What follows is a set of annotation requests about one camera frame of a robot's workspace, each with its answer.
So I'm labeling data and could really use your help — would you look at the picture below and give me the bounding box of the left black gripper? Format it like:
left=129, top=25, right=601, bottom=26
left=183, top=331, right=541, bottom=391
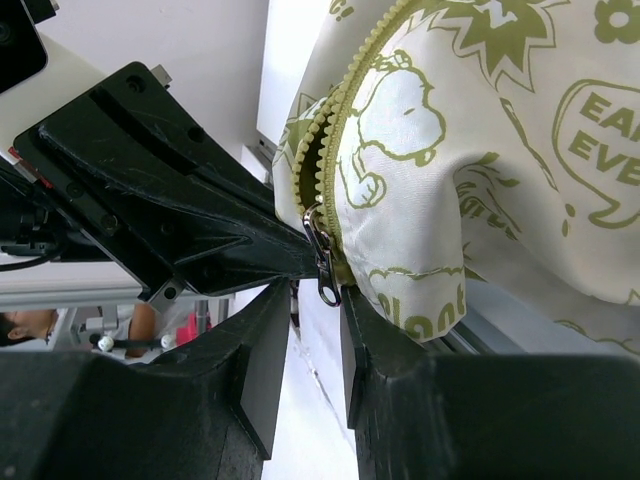
left=1, top=62, right=316, bottom=305

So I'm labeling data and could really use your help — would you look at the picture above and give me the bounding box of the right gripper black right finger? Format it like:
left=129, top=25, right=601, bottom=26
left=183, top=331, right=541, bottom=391
left=341, top=287, right=639, bottom=479

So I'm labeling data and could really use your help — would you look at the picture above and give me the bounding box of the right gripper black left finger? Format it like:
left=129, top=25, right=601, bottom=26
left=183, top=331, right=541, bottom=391
left=1, top=280, right=290, bottom=479

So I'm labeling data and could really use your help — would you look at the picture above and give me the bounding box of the cream jacket with green print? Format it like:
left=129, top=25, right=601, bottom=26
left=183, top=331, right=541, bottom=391
left=273, top=1, right=639, bottom=358

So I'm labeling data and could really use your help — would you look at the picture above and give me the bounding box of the person in background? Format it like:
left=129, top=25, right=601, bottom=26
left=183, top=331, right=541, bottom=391
left=1, top=304, right=172, bottom=359

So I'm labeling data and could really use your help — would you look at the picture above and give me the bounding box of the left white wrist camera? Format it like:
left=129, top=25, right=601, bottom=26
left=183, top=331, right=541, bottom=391
left=1, top=0, right=106, bottom=165

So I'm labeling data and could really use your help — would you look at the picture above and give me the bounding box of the aluminium front rail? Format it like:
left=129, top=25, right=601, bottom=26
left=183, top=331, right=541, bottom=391
left=1, top=285, right=235, bottom=312

